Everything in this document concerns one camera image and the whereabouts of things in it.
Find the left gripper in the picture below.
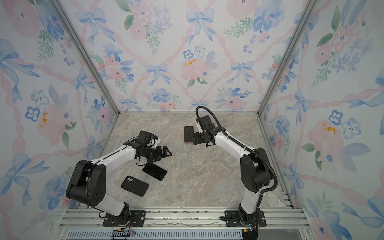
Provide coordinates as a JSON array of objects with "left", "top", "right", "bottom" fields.
[{"left": 145, "top": 144, "right": 173, "bottom": 163}]

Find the blue-edged black phone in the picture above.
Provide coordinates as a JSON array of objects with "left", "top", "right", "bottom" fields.
[{"left": 184, "top": 126, "right": 194, "bottom": 143}]

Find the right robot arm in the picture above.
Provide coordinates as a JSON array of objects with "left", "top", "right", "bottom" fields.
[{"left": 188, "top": 127, "right": 278, "bottom": 227}]

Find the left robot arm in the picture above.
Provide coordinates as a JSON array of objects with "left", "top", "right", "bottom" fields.
[{"left": 66, "top": 141, "right": 172, "bottom": 226}]

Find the white-edged black phone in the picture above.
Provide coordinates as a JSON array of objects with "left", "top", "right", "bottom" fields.
[{"left": 143, "top": 163, "right": 168, "bottom": 181}]

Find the black phone case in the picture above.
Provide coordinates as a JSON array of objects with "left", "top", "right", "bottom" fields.
[{"left": 121, "top": 176, "right": 149, "bottom": 197}]

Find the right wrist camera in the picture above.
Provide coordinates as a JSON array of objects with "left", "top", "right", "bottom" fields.
[{"left": 197, "top": 115, "right": 215, "bottom": 132}]

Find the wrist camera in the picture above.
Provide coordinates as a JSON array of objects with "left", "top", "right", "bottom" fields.
[
  {"left": 135, "top": 131, "right": 161, "bottom": 148},
  {"left": 197, "top": 115, "right": 215, "bottom": 132}
]

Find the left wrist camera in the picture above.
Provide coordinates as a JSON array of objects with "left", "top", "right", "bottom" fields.
[{"left": 135, "top": 131, "right": 161, "bottom": 148}]

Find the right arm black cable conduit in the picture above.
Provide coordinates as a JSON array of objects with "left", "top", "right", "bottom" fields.
[{"left": 195, "top": 105, "right": 278, "bottom": 194}]

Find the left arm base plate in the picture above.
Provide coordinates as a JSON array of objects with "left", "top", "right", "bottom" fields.
[{"left": 103, "top": 211, "right": 147, "bottom": 227}]

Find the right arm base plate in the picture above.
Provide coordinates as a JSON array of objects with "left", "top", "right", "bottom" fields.
[{"left": 220, "top": 209, "right": 267, "bottom": 228}]

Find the left corner aluminium post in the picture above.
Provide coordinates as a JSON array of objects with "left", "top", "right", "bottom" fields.
[{"left": 48, "top": 0, "right": 120, "bottom": 116}]

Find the corner aluminium post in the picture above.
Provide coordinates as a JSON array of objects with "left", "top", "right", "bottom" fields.
[
  {"left": 48, "top": 0, "right": 120, "bottom": 116},
  {"left": 257, "top": 0, "right": 318, "bottom": 118}
]

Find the aluminium front rail frame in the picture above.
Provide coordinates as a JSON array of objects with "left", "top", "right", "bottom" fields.
[{"left": 53, "top": 207, "right": 314, "bottom": 240}]

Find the right corner aluminium post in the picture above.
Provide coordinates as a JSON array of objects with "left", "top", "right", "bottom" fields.
[{"left": 257, "top": 0, "right": 318, "bottom": 118}]

